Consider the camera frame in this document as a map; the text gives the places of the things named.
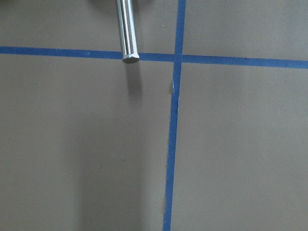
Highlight steel ice scoop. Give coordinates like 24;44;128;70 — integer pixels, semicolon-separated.
116;0;140;64

